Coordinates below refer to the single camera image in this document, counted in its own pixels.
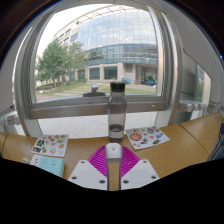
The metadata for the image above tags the dark chairs group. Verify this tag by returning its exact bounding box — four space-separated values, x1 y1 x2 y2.
208 119 224 162

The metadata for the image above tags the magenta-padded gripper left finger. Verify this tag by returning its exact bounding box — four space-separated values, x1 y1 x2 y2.
68 144 110 191

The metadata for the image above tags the sticker sheet with red circle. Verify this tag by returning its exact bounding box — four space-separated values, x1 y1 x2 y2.
125 125 171 151

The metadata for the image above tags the small white charger block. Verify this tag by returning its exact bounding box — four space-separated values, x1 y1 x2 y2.
105 142 124 161

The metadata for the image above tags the glass-fronted building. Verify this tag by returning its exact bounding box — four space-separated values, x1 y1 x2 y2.
53 6 159 86

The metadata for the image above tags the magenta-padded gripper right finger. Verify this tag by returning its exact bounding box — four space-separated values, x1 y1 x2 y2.
119 145 160 191

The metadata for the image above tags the grey window frame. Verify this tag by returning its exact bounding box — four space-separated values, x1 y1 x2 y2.
13 0 188 138

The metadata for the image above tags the clear bottle with black cap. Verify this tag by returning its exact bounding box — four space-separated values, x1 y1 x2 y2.
107 81 128 144

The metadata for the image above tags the sticker sheet with food pictures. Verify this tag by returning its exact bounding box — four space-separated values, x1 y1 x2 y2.
31 133 70 158

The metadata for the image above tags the grey window handle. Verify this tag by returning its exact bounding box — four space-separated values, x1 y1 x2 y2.
82 83 106 98

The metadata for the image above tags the green tree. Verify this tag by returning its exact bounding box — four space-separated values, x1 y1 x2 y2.
34 38 88 89

